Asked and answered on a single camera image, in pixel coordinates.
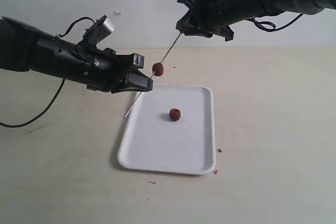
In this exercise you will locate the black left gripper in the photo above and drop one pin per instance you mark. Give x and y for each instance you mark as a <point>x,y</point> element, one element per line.
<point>101,70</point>

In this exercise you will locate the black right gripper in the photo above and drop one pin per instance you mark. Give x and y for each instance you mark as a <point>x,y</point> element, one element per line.
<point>200,20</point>

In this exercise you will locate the thin metal skewer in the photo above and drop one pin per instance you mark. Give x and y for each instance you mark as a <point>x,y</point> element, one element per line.
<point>152,75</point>

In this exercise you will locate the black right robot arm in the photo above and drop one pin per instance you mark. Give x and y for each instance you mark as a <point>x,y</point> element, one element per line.
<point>234,11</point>

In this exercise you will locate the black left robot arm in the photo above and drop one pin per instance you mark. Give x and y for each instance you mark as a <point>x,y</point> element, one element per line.
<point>25,47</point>

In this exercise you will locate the white rectangular plastic tray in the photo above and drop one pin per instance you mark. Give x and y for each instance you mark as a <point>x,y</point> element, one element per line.
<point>153,142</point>

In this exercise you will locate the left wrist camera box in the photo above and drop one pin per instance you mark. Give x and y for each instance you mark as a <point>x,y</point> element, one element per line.
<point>100,30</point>

